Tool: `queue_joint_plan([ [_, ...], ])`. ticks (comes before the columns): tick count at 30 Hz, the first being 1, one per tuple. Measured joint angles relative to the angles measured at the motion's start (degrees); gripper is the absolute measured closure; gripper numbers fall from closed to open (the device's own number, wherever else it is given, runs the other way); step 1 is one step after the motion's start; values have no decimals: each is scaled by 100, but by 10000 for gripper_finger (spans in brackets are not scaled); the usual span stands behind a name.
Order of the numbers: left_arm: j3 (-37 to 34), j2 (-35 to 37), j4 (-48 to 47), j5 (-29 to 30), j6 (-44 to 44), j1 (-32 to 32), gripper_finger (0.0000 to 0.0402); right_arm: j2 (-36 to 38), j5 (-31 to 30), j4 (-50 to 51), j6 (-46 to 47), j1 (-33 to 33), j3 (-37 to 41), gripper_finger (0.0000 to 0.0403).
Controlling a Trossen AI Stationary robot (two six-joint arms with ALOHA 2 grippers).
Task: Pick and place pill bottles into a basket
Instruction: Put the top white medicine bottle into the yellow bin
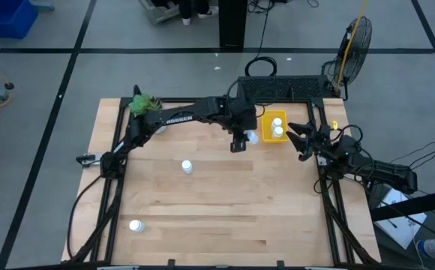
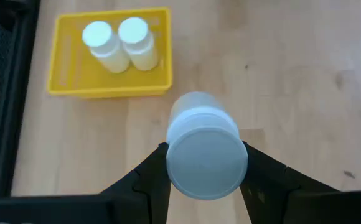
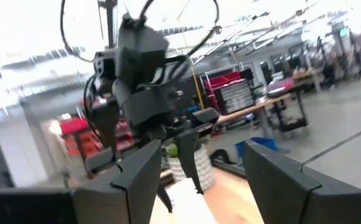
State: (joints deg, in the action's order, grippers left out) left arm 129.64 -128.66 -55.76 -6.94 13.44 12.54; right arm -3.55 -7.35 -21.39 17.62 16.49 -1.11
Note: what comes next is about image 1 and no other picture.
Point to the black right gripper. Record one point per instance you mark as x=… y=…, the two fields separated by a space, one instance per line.
x=320 y=142

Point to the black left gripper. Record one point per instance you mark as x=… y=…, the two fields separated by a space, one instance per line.
x=243 y=114

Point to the white pill bottle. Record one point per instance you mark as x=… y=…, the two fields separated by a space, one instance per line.
x=278 y=132
x=276 y=122
x=136 y=225
x=187 y=166
x=253 y=138

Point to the yellow plastic basket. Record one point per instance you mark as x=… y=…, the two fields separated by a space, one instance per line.
x=267 y=129

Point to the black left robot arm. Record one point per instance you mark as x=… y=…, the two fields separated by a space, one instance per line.
x=180 y=118

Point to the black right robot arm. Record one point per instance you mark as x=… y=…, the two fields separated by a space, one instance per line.
x=386 y=174

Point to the small yellow tag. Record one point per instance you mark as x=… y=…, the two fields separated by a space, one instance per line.
x=335 y=124

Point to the black perforated equipment box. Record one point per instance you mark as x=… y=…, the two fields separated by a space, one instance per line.
x=285 y=87

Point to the black floor fan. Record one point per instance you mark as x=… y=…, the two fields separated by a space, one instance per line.
x=354 y=52

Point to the green artificial plant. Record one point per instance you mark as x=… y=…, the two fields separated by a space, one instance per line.
x=142 y=104

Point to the black tower stand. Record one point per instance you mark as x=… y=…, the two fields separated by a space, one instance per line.
x=232 y=24

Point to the black metal bar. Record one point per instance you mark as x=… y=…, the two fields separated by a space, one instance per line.
x=412 y=205

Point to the white paper box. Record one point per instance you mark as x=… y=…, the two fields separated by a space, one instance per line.
x=401 y=221

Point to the grey crate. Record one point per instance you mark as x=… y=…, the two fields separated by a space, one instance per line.
x=159 y=13

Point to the blue plastic bin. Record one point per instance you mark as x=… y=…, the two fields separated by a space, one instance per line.
x=3 y=17

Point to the grey metal clamp bracket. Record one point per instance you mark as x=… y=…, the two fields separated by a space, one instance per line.
x=89 y=159

